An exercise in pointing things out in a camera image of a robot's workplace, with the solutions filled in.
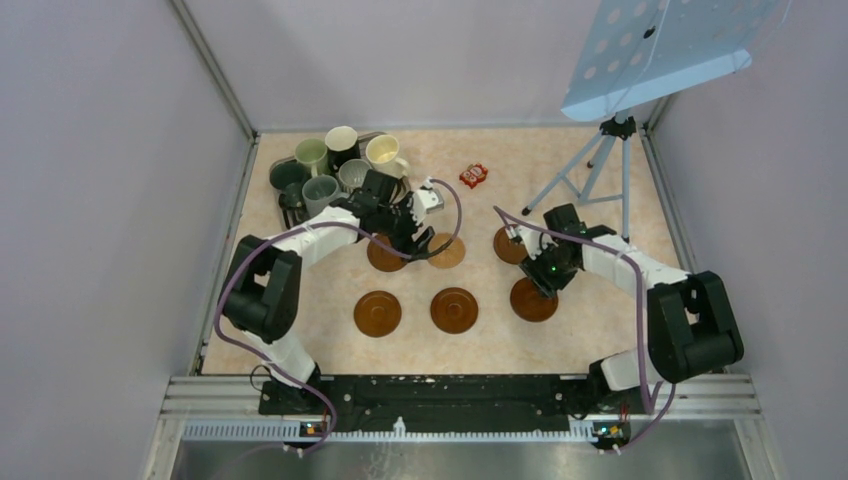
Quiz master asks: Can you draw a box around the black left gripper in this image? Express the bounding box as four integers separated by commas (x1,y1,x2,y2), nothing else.
377,191,434,262

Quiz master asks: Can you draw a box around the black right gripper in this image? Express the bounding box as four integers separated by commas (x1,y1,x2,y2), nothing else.
520,240,578,299

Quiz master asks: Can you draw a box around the brown wooden coaster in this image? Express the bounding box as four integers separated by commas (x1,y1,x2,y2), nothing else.
366,234,408,273
509,278,559,323
493,227,528,265
353,290,402,338
430,287,479,335

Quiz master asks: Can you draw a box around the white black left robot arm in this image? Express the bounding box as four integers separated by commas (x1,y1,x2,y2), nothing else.
217,170,444,414

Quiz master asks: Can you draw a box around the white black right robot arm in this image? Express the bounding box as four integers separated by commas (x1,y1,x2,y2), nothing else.
508,204,745,412

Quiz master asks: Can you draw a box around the woven rattan coaster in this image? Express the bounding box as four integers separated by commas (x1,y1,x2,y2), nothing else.
427,233,466,269

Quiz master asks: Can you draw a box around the grey ribbed mug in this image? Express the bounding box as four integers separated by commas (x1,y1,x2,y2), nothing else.
336,158,372,193

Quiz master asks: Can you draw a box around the cream yellow mug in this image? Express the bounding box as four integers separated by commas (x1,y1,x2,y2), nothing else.
366,134,411,178

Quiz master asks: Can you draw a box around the grey blue mug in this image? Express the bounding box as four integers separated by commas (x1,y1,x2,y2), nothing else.
301,175,343,218

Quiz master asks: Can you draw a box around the black mug white inside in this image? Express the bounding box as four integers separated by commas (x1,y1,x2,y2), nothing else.
324,126,361,174

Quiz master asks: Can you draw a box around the light green mug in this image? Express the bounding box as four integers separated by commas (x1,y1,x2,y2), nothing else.
294,138,330,177

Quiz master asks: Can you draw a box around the metal tray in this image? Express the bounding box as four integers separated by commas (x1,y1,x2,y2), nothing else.
270,132,384,228

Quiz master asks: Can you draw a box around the dark green mug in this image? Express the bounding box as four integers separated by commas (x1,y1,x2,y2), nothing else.
269,162,311,209

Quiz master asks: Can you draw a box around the red owl wooden toy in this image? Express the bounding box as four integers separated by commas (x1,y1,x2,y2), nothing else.
458,163,489,189

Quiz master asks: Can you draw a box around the light blue tripod stand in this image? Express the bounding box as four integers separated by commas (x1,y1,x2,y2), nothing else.
520,116,639,245

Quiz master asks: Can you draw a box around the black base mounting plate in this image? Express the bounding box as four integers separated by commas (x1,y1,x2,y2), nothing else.
258,374,645,433

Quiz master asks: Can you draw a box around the light blue perforated board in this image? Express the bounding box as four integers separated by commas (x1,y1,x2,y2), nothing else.
561,0,791,122

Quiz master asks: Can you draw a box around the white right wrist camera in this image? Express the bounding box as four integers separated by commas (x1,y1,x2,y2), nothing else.
505,224,539,261

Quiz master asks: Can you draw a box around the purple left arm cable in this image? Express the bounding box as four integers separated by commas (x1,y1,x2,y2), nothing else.
211,177,464,458

